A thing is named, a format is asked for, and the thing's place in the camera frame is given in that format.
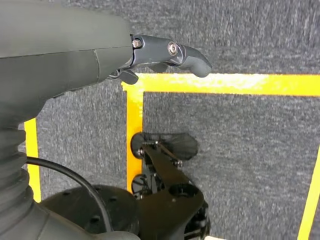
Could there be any yellow floor tape strip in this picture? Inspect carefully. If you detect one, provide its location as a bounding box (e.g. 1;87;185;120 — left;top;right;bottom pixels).
24;118;42;204

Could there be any yellow floor tape square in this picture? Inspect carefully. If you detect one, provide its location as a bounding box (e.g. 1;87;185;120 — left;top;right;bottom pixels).
121;72;320;240

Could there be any black robot foot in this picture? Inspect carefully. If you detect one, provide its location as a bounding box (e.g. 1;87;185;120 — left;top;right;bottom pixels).
130;131;211;240

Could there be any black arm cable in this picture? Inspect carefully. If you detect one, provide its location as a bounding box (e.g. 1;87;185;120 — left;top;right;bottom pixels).
26;156;114;233

